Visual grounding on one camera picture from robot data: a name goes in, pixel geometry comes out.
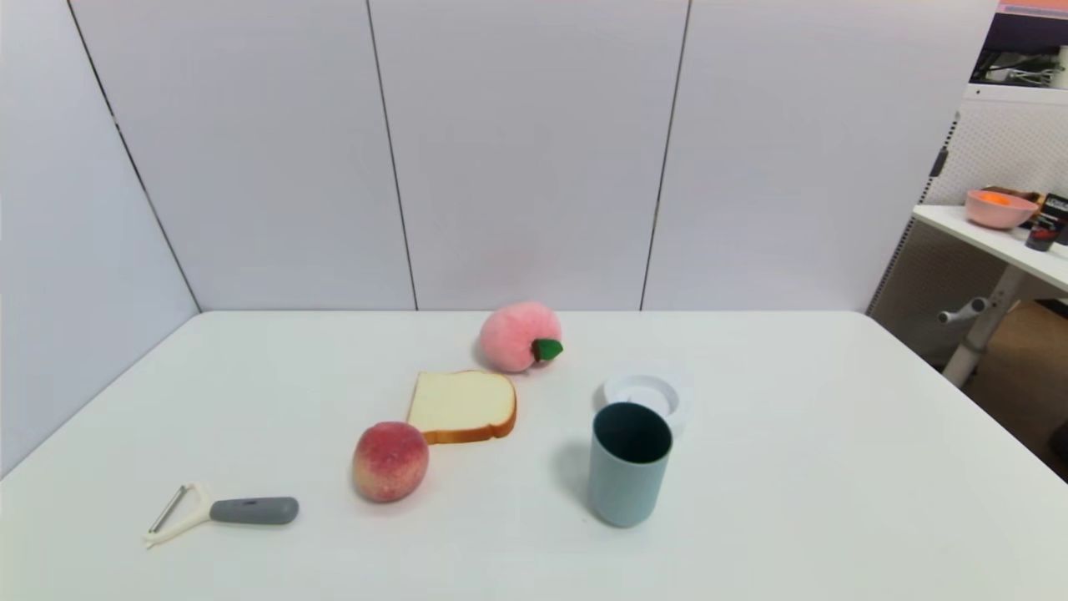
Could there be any grey handled white peeler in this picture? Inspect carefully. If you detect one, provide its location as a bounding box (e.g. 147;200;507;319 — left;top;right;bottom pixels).
142;482;300;549

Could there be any pink plush peach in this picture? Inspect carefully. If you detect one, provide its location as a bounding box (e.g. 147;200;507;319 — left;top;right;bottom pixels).
478;301;565;373

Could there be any toy bread slice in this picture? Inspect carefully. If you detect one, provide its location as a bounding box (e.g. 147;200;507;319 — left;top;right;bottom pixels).
406;370;518;446

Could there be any blue grey plastic cup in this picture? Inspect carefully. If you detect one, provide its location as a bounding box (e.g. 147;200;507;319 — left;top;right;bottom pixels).
587;402;674;529

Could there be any realistic red yellow peach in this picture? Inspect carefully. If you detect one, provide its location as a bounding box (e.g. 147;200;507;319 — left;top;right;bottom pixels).
351;421;431;503

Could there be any white side table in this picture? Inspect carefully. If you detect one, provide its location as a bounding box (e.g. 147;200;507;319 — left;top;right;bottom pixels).
912;205;1068;389

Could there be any pink bowl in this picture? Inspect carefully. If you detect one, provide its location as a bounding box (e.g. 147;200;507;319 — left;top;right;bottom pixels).
965;189;1040;230

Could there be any white pegboard panel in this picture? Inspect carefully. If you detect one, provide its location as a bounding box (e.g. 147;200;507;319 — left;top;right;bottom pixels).
868;83;1068;368

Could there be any grey table crank handle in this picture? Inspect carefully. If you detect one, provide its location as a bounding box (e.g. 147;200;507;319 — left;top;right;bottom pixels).
937;298;990;326

